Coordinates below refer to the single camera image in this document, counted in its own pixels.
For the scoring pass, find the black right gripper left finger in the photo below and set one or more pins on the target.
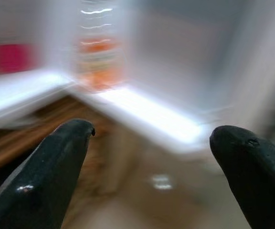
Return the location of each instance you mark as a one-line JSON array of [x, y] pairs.
[[39, 181]]

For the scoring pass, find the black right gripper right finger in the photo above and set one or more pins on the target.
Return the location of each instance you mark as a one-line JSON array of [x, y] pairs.
[[254, 176]]

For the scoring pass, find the white fridge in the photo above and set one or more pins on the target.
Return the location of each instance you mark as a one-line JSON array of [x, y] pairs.
[[20, 95]]

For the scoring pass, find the white fridge door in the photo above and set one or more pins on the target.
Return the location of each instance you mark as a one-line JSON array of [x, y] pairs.
[[151, 112]]

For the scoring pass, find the wooden slatted rack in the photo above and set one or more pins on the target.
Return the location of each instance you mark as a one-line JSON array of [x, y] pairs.
[[32, 133]]

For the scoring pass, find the red plastic container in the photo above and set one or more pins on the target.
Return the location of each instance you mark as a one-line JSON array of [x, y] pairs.
[[8, 58]]

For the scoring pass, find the clear bottle orange label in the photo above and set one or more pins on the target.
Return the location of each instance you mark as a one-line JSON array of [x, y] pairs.
[[99, 59]]

